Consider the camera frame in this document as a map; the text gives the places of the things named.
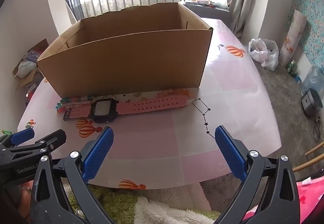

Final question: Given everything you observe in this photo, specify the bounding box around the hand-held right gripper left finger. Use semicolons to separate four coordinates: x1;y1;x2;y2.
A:
30;126;114;224

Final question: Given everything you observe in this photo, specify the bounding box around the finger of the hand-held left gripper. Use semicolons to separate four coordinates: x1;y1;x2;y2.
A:
0;128;35;150
0;129;67;156

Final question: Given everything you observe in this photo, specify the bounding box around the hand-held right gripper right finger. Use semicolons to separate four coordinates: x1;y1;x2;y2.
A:
215;125;300;224

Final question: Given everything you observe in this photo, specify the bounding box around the pink strap digital watch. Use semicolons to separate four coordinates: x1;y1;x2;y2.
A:
63;96;194;123

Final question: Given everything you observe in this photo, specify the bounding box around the orange bead bracelet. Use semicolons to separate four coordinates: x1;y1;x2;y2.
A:
158;88;191;96

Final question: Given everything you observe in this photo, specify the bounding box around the cardboard box of clutter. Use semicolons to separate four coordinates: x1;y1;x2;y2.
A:
13;39;51;90

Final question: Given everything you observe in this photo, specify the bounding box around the green and white fluffy garment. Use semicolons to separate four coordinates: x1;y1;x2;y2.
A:
63;183;221;224

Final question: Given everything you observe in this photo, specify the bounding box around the pink bag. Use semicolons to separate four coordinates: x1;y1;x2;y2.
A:
295;177;324;224

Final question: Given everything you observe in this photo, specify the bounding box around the grey rice cooker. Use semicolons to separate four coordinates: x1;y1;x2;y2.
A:
301;88;323;117

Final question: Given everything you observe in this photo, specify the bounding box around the white plastic bag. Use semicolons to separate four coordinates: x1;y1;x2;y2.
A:
247;38;279;72

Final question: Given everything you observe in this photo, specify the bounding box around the large clear water bottle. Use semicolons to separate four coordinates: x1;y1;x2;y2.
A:
301;65;324;95

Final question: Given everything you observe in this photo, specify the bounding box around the black metal rack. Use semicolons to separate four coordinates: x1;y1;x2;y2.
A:
64;0;84;22

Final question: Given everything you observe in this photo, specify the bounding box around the rolled printed paper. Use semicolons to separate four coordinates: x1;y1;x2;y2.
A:
278;9;308;67

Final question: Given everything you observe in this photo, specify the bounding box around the grey desk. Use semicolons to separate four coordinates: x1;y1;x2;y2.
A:
181;0;229;20

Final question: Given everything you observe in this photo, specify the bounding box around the teal floral cloth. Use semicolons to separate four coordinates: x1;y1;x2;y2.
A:
289;0;324;75

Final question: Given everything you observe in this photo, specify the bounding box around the colourful glass bead bracelet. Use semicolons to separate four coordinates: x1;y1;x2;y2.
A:
54;96;97;114

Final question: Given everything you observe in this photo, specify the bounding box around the wooden chair frame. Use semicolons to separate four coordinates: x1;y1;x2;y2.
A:
292;141;324;172

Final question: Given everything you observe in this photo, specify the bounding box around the black cable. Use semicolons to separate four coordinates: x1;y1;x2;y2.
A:
312;116;324;142

